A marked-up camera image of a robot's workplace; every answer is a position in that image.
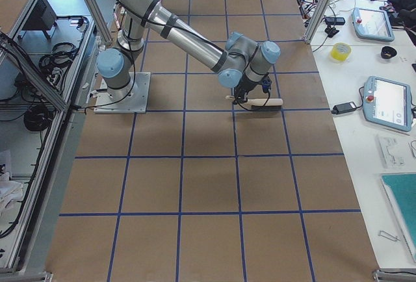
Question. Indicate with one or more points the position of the teach pendant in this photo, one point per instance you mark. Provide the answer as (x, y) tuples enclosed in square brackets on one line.
[(372, 24), (388, 103)]

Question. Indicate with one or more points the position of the yellow tape roll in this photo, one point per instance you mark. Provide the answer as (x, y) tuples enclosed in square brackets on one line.
[(340, 51)]

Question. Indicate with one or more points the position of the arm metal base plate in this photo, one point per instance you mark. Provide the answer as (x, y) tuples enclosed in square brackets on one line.
[(132, 98)]

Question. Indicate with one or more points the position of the aluminium frame post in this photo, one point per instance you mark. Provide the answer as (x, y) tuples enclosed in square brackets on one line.
[(315, 20)]

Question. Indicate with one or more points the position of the black power adapter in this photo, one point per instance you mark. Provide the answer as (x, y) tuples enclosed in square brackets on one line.
[(344, 108)]

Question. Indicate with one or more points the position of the white hand brush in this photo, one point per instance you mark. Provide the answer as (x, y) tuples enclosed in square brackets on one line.
[(258, 104)]

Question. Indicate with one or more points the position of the small black bowl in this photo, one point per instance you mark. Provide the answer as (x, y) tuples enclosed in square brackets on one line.
[(388, 52)]

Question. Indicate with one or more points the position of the lower teach pendant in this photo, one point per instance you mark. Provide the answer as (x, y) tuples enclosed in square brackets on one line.
[(388, 103)]

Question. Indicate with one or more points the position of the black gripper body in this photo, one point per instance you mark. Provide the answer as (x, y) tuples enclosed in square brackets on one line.
[(244, 87)]

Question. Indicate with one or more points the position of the clear plastic holder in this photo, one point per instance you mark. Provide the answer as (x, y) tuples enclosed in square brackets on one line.
[(391, 151)]

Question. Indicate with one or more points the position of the upper teach pendant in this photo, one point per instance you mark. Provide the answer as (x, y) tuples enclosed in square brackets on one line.
[(372, 24)]

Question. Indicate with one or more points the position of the teal cutting mat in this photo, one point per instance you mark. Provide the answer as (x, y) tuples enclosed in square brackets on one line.
[(400, 191)]

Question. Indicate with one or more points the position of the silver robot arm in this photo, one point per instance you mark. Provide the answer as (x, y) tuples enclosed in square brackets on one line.
[(242, 65)]

